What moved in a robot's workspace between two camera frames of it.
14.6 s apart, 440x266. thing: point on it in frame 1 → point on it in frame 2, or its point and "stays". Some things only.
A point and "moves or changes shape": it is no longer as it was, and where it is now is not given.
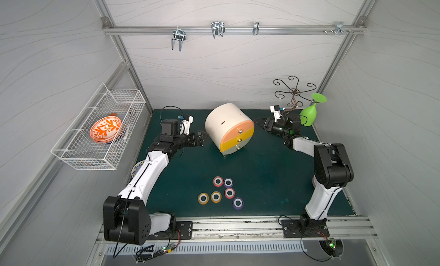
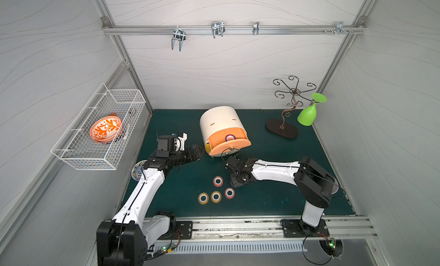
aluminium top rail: (234, 30) stays
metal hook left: (179, 35) stays
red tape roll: (229, 193) stays
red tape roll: (217, 181) stays
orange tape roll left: (203, 198) stays
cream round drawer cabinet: (230, 128) moves or changes shape
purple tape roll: (228, 182) → (230, 137)
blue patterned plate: (136, 168) stays
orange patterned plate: (105, 129) stays
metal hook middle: (217, 28) stays
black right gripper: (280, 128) → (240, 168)
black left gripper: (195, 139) → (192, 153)
